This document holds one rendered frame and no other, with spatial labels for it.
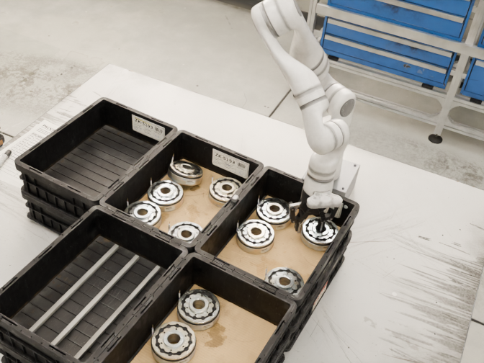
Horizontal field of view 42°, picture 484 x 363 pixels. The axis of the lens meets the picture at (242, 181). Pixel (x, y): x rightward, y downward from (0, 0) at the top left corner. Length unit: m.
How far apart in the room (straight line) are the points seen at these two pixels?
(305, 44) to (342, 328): 0.76
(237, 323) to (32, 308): 0.50
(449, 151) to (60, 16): 2.70
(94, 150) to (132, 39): 2.32
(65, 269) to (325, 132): 0.75
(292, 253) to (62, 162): 0.76
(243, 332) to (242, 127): 1.00
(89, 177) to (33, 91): 1.94
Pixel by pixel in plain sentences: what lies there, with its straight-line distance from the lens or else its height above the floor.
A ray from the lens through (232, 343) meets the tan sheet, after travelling 1.53.
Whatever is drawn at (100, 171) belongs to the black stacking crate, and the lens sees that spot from 1.95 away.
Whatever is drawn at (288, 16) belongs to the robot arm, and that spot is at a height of 1.43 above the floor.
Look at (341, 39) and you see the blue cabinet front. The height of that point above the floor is 0.44.
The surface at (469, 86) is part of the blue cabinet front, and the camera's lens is 3.51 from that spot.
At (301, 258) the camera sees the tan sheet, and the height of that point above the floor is 0.83.
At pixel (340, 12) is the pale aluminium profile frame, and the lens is 3.46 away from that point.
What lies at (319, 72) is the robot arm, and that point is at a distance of 1.69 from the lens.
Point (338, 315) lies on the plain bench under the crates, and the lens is 1.78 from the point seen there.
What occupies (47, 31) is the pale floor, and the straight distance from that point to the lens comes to 4.42.
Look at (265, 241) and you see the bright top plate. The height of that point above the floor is 0.86.
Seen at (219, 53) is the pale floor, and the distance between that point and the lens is 4.15.
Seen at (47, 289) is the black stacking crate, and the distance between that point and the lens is 1.65.
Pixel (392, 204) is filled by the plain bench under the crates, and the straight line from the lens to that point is 2.14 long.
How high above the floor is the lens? 2.10
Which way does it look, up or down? 42 degrees down
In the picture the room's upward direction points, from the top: 6 degrees clockwise
